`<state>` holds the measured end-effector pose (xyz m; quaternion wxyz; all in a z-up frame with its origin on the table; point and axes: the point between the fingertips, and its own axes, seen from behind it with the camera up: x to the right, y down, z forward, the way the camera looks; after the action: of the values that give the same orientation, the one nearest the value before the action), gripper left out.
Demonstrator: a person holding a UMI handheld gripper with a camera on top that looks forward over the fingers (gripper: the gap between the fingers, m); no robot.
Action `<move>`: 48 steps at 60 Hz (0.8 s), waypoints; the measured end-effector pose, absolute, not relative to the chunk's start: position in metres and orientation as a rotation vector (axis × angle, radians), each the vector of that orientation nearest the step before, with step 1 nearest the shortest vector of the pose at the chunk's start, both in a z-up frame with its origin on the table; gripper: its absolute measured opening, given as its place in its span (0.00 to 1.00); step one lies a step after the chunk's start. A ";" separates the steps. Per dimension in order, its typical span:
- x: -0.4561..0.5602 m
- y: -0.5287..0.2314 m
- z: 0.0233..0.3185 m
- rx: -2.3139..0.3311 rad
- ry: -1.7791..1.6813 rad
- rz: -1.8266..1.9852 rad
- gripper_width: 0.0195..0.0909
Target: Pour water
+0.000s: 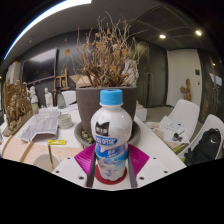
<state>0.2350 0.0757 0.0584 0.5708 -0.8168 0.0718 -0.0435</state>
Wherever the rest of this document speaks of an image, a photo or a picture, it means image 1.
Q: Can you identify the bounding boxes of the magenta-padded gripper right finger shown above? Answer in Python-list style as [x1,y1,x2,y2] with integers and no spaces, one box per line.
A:
[126,143,172,189]

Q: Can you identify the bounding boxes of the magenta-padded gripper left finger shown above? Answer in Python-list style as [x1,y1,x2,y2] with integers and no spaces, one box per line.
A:
[52,143,98,189]

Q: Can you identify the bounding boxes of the white blue-capped drink bottle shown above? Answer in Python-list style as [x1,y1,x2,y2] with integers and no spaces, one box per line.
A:
[90,88,133,182]

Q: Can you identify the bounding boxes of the gold stirring spoon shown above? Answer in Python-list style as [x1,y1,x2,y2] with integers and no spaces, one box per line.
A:
[47,144,55,172]

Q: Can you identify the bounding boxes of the white mug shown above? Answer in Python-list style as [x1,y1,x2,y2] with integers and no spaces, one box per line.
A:
[32,152,63,173]

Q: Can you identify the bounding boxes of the small yellow packet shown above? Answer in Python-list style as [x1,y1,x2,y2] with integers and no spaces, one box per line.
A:
[46,139,67,146]

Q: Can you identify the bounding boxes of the grey plant saucer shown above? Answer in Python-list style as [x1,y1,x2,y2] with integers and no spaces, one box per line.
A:
[73,120,142,149]

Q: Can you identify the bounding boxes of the stack of papers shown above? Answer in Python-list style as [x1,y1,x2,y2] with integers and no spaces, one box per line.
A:
[159,115,190,144]

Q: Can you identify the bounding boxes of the white tape roll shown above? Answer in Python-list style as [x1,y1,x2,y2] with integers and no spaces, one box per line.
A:
[57,113,74,130]

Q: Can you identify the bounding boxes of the black backpack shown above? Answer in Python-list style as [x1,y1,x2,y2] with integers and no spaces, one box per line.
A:
[183,127,223,167]

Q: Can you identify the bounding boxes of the dried plant in grey pot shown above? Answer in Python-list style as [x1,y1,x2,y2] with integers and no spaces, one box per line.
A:
[63,11,149,149]

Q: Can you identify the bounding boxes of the white shell chair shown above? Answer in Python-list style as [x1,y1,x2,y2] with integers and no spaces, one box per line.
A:
[176,113,224,161]
[146,99,201,149]
[61,90,78,107]

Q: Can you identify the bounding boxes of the grey spray bottle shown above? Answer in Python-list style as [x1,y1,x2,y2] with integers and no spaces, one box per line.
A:
[55,87,67,110]

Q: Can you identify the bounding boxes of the small green bottle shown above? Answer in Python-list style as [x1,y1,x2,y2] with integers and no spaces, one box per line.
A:
[31,101,40,115]

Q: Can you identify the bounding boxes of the small white figurine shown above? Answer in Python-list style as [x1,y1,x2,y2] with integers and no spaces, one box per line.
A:
[28,85,40,105]
[44,87,54,108]

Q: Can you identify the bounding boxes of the gold carved sculpture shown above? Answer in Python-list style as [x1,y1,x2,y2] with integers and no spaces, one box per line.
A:
[2,79,34,138]

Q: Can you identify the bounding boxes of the wooden figure sculpture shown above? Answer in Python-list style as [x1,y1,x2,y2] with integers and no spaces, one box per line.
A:
[179,78,193,102]

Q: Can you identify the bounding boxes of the cardboard box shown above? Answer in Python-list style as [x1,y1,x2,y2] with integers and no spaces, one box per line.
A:
[69,73,93,89]

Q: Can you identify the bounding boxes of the wooden easel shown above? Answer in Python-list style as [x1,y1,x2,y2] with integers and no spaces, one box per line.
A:
[52,68,71,106]

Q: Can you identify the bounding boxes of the white display board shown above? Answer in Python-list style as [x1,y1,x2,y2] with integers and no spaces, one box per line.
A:
[4,60,22,85]

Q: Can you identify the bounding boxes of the long ceiling strip light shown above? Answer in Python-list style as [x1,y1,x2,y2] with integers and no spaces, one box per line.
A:
[3,0,93,61]

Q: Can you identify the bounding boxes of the white statue pedestal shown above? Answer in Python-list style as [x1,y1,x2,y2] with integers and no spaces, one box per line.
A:
[134,101,148,123]

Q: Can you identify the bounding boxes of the black wall screen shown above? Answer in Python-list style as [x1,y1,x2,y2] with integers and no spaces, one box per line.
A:
[21,47,58,84]

